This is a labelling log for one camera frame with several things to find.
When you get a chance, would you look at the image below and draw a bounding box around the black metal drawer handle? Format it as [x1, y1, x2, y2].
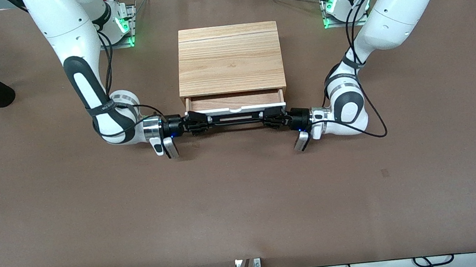
[206, 109, 268, 130]

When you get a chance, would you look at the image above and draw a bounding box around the wooden drawer with white front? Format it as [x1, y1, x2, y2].
[183, 86, 288, 121]

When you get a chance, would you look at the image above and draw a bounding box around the light wooden drawer cabinet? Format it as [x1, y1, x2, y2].
[172, 18, 292, 113]

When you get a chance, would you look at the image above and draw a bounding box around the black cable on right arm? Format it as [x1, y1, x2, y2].
[82, 23, 169, 139]

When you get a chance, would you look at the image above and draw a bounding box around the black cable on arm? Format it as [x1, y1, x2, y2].
[297, 0, 396, 146]
[82, 23, 169, 139]

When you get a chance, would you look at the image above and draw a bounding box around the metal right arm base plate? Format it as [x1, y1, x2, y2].
[105, 0, 142, 50]

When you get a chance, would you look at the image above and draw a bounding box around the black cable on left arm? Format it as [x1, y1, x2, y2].
[297, 0, 396, 146]

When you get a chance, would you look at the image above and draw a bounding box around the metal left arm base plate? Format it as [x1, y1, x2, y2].
[319, 0, 366, 31]

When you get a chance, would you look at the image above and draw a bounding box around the looped black floor cable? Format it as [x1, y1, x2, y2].
[412, 253, 456, 267]

